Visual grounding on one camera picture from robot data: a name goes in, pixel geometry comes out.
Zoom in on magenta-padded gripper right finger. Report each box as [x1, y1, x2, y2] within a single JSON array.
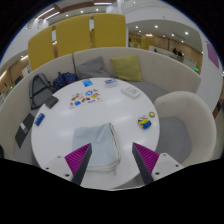
[[131, 142, 185, 185]]

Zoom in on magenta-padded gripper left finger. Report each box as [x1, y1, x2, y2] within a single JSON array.
[[44, 142, 93, 186]]

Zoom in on light blue towel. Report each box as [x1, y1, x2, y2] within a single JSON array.
[[72, 122, 122, 174]]

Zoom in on yellow cartoon figure toy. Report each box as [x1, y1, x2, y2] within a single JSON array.
[[137, 114, 153, 130]]

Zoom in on blue rectangular box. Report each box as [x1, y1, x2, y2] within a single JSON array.
[[33, 112, 46, 127]]

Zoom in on colourful sticker sheet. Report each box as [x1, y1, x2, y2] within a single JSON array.
[[68, 88, 104, 109]]

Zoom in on dark flat tablet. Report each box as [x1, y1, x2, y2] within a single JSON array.
[[14, 112, 36, 149]]

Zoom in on white armchair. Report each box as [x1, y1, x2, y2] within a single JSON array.
[[153, 90, 218, 168]]

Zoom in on flat white box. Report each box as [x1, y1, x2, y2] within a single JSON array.
[[120, 86, 142, 100]]

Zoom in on black mesh backpack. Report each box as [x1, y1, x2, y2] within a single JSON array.
[[28, 72, 56, 110]]

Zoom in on navy blue dotted bag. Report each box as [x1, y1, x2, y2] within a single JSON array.
[[52, 71, 79, 90]]

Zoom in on small blue white packet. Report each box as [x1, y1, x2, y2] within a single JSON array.
[[103, 77, 118, 87]]

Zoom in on curved beige sofa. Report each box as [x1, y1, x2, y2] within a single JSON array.
[[0, 46, 203, 164]]

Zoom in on grey cushion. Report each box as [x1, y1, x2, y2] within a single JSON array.
[[74, 55, 111, 80]]

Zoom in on yellow-green cushion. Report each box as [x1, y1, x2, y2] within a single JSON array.
[[110, 54, 143, 83]]

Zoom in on ceiling lights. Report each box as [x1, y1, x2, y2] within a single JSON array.
[[35, 1, 190, 37]]

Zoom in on yellow wall panel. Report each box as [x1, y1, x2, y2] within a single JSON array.
[[27, 25, 55, 72], [54, 14, 92, 57], [91, 12, 127, 49]]

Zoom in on purple wall poster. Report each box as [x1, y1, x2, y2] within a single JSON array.
[[205, 40, 220, 69]]

